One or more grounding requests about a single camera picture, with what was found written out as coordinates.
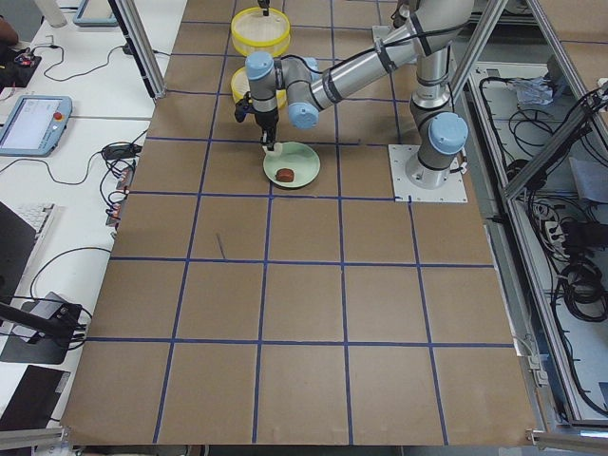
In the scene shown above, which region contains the brown steamed bun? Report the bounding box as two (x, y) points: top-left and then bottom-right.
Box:
(275, 168), (295, 182)

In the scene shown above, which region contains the aluminium frame post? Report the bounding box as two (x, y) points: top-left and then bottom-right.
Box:
(108, 0), (166, 100)

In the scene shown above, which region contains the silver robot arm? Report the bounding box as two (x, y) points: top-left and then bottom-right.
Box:
(235, 1), (474, 189)

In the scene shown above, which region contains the yellow steamer layer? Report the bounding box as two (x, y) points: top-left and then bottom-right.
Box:
(230, 66), (287, 108)
(231, 8), (291, 57)

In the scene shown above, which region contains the white steamed bun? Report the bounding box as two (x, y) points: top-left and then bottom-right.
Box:
(262, 142), (283, 157)

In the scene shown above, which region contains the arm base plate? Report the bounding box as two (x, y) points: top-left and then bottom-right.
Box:
(388, 144), (468, 203)

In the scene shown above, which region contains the black power adapter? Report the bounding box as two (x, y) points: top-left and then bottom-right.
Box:
(102, 144), (142, 161)

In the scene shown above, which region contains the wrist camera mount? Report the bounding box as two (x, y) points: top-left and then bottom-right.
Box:
(234, 91), (255, 123)

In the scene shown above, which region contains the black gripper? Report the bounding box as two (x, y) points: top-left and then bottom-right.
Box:
(252, 0), (278, 151)

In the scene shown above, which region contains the light green plate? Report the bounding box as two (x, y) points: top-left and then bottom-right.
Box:
(263, 142), (320, 189)

